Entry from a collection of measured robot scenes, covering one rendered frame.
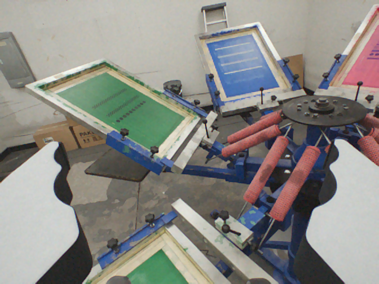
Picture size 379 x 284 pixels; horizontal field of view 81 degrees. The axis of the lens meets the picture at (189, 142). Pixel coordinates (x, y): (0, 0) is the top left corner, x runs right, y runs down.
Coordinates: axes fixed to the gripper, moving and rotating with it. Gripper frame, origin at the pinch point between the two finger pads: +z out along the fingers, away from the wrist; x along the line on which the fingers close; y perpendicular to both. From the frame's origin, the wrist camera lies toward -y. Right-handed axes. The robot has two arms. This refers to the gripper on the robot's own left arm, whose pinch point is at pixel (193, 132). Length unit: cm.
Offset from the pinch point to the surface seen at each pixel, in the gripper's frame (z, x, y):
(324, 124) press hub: 63, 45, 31
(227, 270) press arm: 35, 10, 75
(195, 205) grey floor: 156, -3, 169
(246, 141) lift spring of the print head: 79, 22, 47
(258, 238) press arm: 47, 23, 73
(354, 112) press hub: 69, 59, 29
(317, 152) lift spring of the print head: 58, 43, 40
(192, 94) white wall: 396, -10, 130
